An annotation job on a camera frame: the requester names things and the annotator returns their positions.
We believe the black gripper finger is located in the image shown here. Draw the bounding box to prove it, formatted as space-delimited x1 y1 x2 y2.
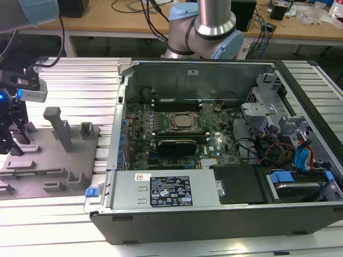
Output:
0 120 17 155
12 99 29 132

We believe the orange yellow red wire bundle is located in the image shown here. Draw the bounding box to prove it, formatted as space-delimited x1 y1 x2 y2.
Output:
264 141 297 168

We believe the green motherboard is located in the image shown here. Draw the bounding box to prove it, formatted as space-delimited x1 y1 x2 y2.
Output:
122 100 258 172

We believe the silver finned chipset heatsink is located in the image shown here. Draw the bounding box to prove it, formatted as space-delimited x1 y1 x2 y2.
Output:
200 157 219 169

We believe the wooden desk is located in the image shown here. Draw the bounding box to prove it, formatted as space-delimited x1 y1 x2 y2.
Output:
57 0 343 54

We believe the tall black box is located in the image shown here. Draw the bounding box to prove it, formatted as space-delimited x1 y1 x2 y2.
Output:
230 0 257 32

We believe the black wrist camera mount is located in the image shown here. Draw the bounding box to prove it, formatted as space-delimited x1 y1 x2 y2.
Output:
0 68 41 90

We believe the grey parts rack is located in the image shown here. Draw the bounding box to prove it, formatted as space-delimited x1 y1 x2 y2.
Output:
0 107 101 199

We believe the black plastic shroud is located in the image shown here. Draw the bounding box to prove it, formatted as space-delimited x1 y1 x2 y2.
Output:
210 164 270 206

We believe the CPU socket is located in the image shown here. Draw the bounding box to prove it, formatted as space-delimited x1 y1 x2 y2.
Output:
167 111 200 129

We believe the black desktop device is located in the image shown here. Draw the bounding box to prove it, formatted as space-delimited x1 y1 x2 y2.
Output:
61 0 90 18

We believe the small black box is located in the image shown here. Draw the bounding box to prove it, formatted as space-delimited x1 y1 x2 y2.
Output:
270 3 295 20

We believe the silver CPU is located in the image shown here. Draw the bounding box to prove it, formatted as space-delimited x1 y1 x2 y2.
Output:
175 115 192 126

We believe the metal socket cover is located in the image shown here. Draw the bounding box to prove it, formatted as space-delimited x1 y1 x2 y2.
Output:
168 112 199 129

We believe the clear plastic bag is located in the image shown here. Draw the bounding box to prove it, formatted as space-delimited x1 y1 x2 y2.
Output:
296 5 324 26

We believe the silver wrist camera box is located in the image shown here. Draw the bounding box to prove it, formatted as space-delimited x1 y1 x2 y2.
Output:
16 77 48 103

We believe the green RAM stick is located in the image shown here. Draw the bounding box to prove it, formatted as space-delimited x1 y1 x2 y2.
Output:
0 168 64 179

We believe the hard disk in blue carrier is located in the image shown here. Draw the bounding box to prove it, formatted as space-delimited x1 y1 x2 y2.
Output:
266 168 335 204

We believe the blue data cable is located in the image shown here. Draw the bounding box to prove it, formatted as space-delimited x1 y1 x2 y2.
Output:
294 138 311 175

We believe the grey metal drive cage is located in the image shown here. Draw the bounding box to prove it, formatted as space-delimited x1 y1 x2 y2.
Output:
240 72 322 167

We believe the red and white box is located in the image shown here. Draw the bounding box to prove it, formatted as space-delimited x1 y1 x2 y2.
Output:
331 0 343 21

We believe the black and silver PC case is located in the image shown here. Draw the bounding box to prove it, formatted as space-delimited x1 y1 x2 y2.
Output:
83 57 343 246

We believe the black graphics card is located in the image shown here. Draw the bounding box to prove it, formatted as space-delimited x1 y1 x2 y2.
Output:
157 138 197 163

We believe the silver power supply unit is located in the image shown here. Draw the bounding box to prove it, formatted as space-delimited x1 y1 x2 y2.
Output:
106 170 225 212

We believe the blue plastic case latch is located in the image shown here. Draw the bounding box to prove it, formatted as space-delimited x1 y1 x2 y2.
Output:
85 187 105 199

